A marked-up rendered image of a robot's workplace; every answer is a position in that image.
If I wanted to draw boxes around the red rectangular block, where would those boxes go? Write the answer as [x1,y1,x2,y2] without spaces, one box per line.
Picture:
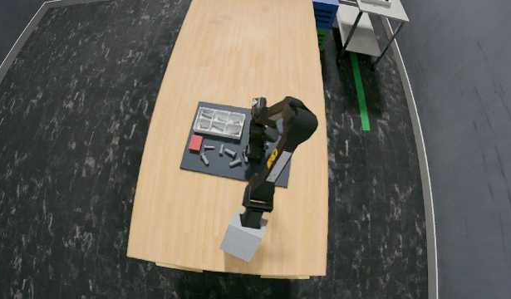
[189,135,203,152]

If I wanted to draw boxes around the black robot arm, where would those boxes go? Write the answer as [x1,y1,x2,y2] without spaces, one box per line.
[239,96,318,230]

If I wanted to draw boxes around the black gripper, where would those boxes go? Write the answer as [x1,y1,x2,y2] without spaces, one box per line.
[245,130,264,159]

